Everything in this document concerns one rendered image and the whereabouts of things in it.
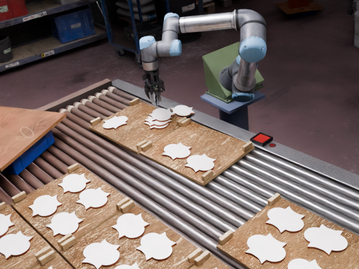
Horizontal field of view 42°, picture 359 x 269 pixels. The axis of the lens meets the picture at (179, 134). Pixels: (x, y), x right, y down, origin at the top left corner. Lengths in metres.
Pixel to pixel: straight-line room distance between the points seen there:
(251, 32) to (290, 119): 2.19
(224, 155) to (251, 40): 0.52
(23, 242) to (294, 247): 0.99
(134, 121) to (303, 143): 1.80
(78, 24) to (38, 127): 4.21
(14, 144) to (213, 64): 1.17
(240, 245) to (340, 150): 2.27
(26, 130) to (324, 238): 1.49
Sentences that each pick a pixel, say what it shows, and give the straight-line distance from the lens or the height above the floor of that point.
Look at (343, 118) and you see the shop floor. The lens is 4.26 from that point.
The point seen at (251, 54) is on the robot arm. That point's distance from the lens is 2.11.
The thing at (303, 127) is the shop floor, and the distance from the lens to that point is 4.11.
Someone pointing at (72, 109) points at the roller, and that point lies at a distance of 2.79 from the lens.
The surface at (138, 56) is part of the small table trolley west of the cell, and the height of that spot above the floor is 0.14.
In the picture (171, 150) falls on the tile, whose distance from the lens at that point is 2.16.
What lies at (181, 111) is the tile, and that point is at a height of 0.94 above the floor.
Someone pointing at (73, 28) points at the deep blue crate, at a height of 0.31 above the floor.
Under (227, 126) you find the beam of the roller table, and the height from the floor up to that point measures 0.92.
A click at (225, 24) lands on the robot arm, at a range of 2.21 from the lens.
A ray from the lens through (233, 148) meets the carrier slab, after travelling 2.14.
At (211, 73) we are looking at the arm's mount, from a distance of 2.68.
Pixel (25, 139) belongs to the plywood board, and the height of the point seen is 1.04.
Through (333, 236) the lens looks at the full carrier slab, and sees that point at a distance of 1.69.
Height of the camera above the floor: 2.11
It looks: 31 degrees down
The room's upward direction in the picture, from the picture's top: 8 degrees counter-clockwise
